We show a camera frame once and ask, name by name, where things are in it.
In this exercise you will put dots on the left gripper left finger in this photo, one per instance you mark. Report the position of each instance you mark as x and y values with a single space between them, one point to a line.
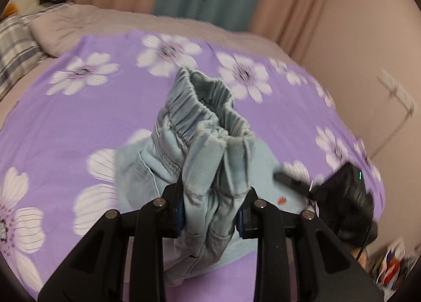
121 251

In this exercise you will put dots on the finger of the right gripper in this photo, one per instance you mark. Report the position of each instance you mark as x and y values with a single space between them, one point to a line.
296 185

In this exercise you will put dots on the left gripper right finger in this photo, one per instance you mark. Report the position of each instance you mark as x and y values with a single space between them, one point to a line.
300 251

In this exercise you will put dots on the light blue denim pants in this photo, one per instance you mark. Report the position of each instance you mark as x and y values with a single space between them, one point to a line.
200 140

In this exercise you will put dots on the colourful clutter pile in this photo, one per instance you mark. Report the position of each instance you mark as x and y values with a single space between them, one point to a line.
391 265

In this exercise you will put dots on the purple floral bed sheet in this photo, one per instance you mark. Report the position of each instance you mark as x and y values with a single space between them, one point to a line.
58 145

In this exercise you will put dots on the plaid grey pillow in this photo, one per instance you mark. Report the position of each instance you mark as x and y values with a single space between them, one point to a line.
20 52

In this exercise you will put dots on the white goose plush toy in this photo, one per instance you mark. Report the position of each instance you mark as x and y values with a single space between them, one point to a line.
22 7

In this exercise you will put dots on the white wall power strip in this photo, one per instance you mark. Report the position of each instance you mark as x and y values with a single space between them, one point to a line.
397 91

